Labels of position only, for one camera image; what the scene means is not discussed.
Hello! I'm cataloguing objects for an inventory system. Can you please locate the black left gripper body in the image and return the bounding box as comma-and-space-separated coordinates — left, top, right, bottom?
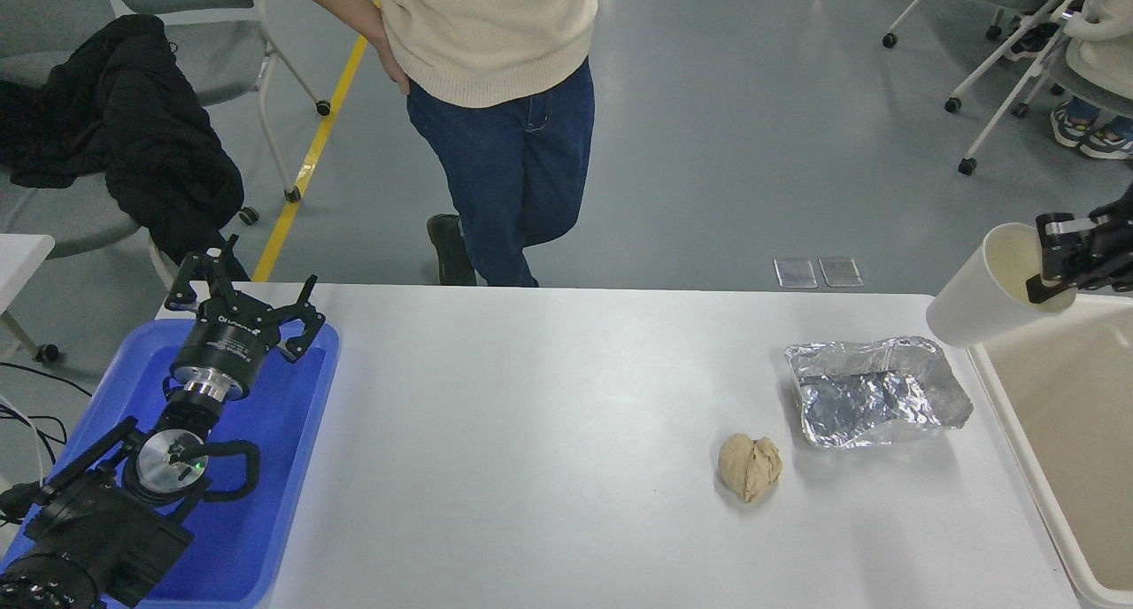
173, 295, 286, 389

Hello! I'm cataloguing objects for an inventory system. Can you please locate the white paper cup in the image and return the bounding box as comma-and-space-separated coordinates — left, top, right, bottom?
926, 222, 1079, 349

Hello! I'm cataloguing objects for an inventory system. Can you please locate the person's hand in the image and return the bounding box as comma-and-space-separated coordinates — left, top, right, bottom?
372, 35, 412, 97

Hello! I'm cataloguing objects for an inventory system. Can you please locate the blue plastic tray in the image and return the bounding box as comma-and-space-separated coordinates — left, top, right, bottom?
0, 317, 342, 609

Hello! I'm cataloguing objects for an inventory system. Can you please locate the person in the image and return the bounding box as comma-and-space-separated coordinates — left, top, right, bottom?
237, 0, 598, 288
1050, 0, 1133, 160

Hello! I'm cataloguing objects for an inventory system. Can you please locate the large pale bin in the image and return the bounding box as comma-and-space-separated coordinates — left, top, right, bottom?
967, 294, 1133, 609

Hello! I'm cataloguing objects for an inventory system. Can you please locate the grey chair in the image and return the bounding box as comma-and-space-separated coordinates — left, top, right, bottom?
0, 0, 178, 291
102, 0, 333, 226

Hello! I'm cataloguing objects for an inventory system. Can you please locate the black jacket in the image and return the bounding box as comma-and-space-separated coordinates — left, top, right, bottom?
0, 13, 247, 265

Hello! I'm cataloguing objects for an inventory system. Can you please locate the small white side table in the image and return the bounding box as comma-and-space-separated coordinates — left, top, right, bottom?
0, 233, 63, 365

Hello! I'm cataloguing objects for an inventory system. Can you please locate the crumpled silver foil tray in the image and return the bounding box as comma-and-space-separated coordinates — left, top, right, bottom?
784, 335, 975, 450

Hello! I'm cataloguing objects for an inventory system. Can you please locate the crumpled tan paper ball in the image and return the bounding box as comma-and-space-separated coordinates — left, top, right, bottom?
717, 432, 784, 505

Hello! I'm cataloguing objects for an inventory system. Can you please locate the black floor cable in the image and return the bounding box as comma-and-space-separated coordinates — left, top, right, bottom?
0, 359, 95, 468

